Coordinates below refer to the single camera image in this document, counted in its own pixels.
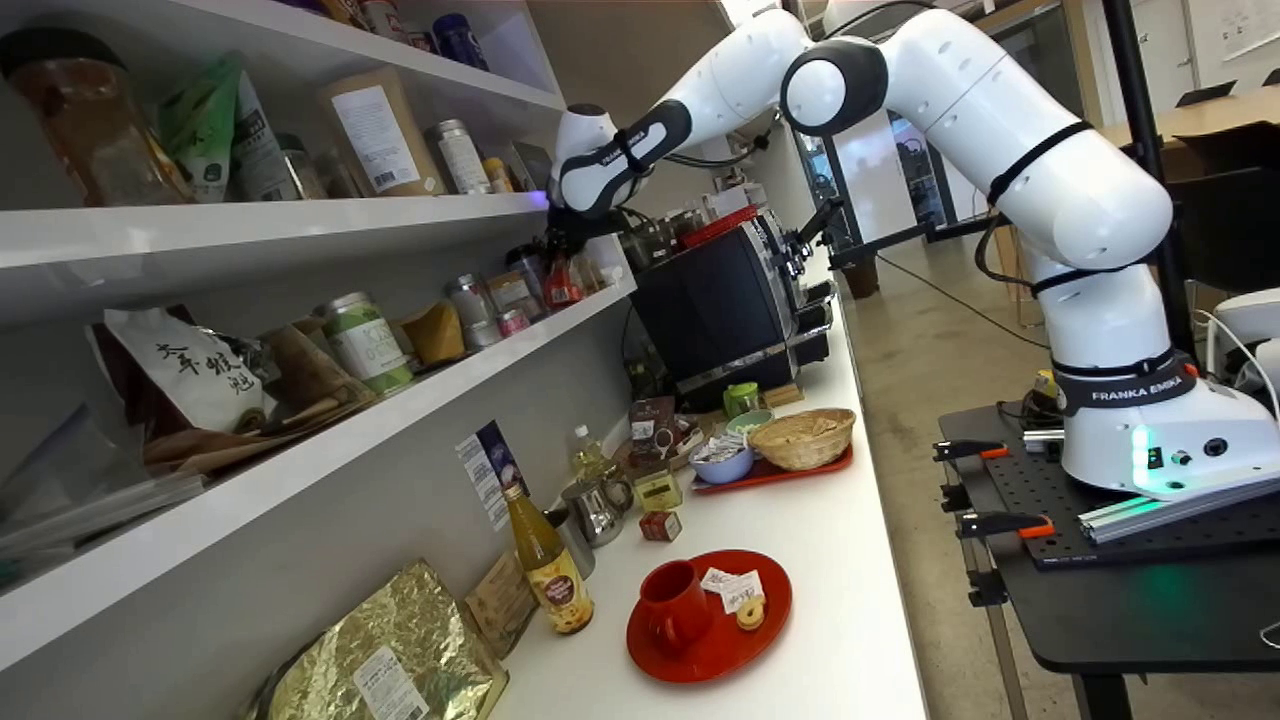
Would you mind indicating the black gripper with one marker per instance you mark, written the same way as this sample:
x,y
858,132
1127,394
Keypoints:
x,y
586,227

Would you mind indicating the orange red snack packet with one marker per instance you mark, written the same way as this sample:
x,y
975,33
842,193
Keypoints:
x,y
566,285

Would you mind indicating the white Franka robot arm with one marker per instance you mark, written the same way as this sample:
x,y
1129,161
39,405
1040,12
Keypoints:
x,y
1065,186

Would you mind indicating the brown paper packet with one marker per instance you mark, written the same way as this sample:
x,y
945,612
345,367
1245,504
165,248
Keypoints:
x,y
502,602

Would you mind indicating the dark jar with label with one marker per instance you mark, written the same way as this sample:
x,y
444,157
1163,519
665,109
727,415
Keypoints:
x,y
529,271

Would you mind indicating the jar with pink label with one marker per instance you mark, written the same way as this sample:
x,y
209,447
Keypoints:
x,y
514,307

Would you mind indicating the grey box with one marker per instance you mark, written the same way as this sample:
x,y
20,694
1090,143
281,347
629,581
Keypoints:
x,y
534,165

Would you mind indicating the glass jar with metal lid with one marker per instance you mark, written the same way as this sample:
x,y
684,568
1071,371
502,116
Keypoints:
x,y
474,310

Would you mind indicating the small yellow bottle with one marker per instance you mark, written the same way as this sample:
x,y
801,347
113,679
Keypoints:
x,y
496,172

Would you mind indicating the white cylindrical bottle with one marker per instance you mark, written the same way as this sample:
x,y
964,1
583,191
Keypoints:
x,y
461,157

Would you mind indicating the orange brown bag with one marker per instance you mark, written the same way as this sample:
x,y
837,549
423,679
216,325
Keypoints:
x,y
433,334

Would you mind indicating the black toaster oven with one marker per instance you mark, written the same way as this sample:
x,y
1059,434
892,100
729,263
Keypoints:
x,y
720,320

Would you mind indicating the dark snack packets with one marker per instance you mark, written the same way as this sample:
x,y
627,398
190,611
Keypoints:
x,y
656,429

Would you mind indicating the clear oil bottle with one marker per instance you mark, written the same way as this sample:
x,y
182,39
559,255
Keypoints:
x,y
586,457

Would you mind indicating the white jar with green lid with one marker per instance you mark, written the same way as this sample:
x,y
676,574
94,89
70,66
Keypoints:
x,y
369,341

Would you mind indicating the small green box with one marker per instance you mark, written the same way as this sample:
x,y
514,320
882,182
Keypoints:
x,y
740,398

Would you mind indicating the pale white box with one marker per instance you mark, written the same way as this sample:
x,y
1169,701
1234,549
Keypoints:
x,y
514,45

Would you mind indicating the brown carton with white label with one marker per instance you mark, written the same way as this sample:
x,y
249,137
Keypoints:
x,y
383,128

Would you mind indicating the glass jar with dark lid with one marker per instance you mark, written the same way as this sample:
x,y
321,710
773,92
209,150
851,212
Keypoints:
x,y
600,504

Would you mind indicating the small yellow box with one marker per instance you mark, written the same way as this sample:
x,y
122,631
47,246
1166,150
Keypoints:
x,y
656,488

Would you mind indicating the blue white bowl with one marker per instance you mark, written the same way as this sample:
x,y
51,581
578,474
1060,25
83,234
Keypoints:
x,y
727,463

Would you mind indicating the dark blue jar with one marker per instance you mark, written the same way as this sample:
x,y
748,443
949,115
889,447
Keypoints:
x,y
456,39

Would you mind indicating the small red brown cube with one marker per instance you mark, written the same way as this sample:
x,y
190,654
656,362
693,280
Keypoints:
x,y
661,524

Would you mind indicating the woven wicker basket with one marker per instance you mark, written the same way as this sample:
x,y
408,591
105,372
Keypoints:
x,y
801,438

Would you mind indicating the brown bin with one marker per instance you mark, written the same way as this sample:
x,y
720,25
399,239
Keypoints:
x,y
863,274

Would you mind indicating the red tray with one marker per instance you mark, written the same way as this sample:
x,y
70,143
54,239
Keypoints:
x,y
765,476

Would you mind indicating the yellow liquid bottle with label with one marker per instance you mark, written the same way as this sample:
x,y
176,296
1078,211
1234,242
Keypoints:
x,y
551,565

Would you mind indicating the brown box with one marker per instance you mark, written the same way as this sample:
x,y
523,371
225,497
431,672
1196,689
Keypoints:
x,y
383,16

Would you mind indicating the red cup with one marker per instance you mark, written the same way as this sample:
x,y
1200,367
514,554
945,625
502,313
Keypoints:
x,y
671,602

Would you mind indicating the white wrapped snack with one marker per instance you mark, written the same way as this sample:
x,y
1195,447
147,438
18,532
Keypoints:
x,y
729,586

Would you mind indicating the green white bag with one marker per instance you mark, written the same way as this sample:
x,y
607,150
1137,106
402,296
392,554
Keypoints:
x,y
207,127

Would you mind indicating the wooden utensils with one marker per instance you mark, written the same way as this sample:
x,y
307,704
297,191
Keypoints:
x,y
225,447

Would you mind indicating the red plate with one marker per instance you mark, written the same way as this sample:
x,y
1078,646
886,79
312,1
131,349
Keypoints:
x,y
720,646

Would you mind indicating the gold foil bag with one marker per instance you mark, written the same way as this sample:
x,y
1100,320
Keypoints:
x,y
384,654

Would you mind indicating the yellow black small object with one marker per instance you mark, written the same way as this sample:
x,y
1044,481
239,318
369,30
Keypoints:
x,y
1044,394

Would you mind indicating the large brown jar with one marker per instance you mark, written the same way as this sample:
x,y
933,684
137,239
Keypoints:
x,y
83,123

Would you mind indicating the clear plastic bag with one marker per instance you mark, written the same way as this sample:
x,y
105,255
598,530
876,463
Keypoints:
x,y
64,504

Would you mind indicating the silver metal bar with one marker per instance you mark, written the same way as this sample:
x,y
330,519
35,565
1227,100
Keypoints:
x,y
1163,509

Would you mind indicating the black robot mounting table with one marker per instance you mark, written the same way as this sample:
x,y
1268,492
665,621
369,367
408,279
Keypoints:
x,y
1145,602

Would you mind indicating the white device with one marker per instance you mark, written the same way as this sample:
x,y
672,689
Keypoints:
x,y
1245,341

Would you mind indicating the white wall shelf unit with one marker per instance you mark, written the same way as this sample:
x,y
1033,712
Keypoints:
x,y
264,234

